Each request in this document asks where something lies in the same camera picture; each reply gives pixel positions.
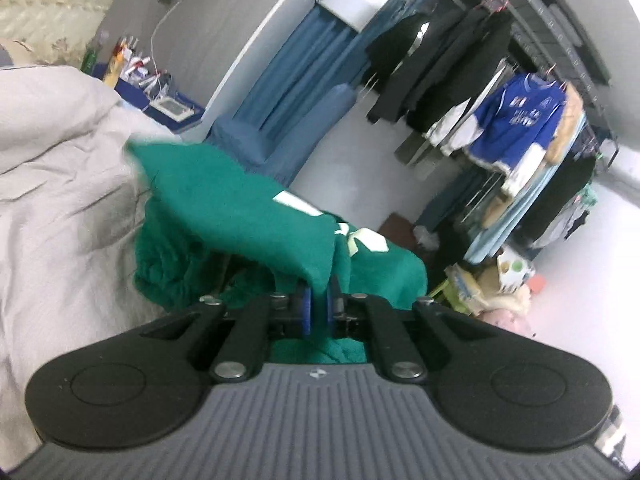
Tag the grey white bed duvet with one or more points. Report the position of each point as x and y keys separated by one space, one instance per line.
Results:
x=72 y=202

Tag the black hanging coat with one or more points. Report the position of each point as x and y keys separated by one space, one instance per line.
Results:
x=423 y=67

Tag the quilted cream headboard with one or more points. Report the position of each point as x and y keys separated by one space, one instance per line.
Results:
x=54 y=31

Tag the white tablet device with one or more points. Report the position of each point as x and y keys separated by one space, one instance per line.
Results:
x=173 y=109

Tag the blue white sports jersey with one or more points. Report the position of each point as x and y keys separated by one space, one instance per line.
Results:
x=515 y=122

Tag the light blue hanging garment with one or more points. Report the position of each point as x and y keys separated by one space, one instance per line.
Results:
x=488 y=241

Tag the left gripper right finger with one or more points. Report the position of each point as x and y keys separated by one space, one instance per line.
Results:
x=384 y=331

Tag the green hooded sweatshirt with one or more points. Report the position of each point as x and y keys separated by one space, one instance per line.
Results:
x=216 y=236

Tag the pile of items on floor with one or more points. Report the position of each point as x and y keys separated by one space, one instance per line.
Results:
x=498 y=292

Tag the green glass bottle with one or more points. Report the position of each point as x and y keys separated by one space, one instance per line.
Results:
x=93 y=50

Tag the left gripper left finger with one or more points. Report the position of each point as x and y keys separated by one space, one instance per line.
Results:
x=249 y=331

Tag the metal clothes rack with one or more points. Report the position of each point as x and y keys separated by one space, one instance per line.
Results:
x=554 y=40

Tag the blue curtain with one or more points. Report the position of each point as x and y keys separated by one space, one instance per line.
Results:
x=307 y=88

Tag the blue bedside table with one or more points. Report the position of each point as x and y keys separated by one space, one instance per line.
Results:
x=138 y=100

